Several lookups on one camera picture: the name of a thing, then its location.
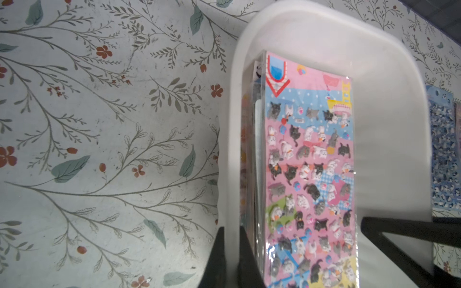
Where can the blue sticker sheet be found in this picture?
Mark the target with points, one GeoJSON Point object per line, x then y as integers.
{"type": "Point", "coordinates": [446, 167]}

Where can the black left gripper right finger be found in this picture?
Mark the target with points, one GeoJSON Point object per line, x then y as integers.
{"type": "Point", "coordinates": [248, 275]}

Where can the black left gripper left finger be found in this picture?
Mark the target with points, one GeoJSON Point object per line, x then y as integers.
{"type": "Point", "coordinates": [215, 271]}

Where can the white plastic storage tray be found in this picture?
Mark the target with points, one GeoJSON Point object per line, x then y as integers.
{"type": "Point", "coordinates": [392, 133]}

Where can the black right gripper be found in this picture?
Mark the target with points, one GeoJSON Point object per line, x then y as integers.
{"type": "Point", "coordinates": [408, 244]}

